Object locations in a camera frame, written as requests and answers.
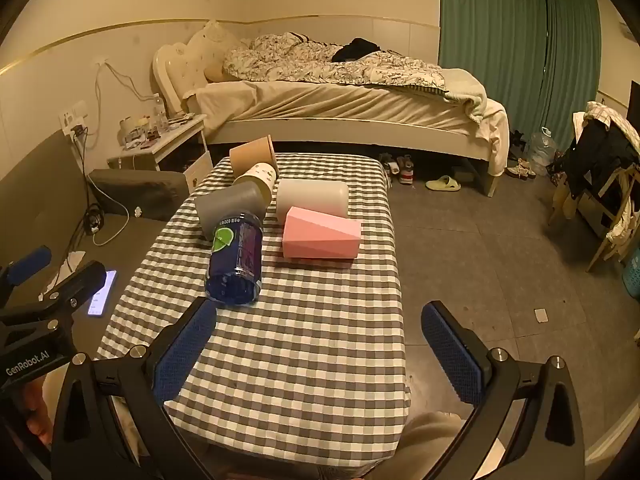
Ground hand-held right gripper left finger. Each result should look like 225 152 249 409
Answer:
50 296 218 480

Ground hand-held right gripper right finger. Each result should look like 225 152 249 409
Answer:
421 301 586 480

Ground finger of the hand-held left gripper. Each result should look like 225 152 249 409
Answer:
0 246 53 308
0 260 108 328

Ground grey cup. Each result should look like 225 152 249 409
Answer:
194 181 272 238

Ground pink faceted cup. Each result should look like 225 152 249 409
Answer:
282 206 363 261

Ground white printed paper cup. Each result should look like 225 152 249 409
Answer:
234 161 279 206

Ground tan cup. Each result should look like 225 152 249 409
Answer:
229 134 277 176

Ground crumpled white tissue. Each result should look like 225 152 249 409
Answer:
41 250 87 297

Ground lit smartphone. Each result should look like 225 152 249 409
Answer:
88 270 119 317

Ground person's leg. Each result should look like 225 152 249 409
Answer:
394 411 475 480

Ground blue plastic bottle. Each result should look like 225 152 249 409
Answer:
204 211 265 306

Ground grey checked tablecloth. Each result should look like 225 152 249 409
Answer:
95 152 412 480

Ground white nightstand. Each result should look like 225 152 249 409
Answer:
107 114 215 195

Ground green slipper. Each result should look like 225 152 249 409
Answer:
425 175 462 193

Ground clear plastic bottle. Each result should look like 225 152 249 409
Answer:
151 93 169 132

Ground pair of sneakers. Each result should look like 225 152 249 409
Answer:
379 152 417 186

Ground blue laundry basket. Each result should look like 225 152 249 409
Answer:
621 247 640 302

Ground light sandals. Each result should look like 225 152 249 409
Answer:
504 157 540 182

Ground wooden chair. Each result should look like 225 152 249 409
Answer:
547 102 640 275

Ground large water jug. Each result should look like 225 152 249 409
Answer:
527 127 559 177

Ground black jacket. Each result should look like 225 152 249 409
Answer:
546 115 640 202

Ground cream blanket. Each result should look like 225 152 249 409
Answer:
440 66 510 142

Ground cream bed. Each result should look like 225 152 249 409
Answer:
152 20 511 198

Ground cream ruffled pillow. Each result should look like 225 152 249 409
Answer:
187 20 251 58

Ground green curtain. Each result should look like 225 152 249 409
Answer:
438 0 602 147

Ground patterned quilt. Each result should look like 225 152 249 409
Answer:
222 31 447 97

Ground black garment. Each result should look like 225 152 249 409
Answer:
331 37 385 63

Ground wall socket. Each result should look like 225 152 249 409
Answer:
58 102 89 135

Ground white charging cable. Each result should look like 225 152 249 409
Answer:
94 59 157 107

